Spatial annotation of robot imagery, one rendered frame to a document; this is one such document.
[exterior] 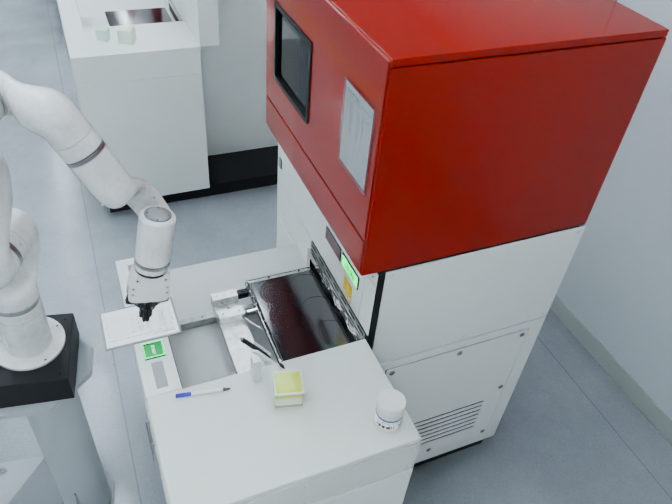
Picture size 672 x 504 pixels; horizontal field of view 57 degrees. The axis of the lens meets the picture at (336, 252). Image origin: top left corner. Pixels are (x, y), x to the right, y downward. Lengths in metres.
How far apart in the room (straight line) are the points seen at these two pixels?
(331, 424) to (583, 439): 1.64
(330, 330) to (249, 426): 0.44
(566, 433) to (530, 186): 1.55
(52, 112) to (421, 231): 0.89
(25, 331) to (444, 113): 1.20
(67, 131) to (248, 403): 0.79
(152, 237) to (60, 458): 1.03
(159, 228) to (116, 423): 1.53
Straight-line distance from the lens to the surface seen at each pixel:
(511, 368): 2.41
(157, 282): 1.60
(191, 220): 3.75
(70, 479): 2.41
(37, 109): 1.36
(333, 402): 1.68
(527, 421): 3.01
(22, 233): 1.70
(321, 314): 1.96
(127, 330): 1.87
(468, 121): 1.48
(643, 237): 2.98
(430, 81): 1.36
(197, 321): 2.02
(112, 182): 1.41
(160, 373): 1.76
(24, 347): 1.89
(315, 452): 1.60
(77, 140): 1.37
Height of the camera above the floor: 2.34
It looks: 41 degrees down
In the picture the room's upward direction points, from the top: 6 degrees clockwise
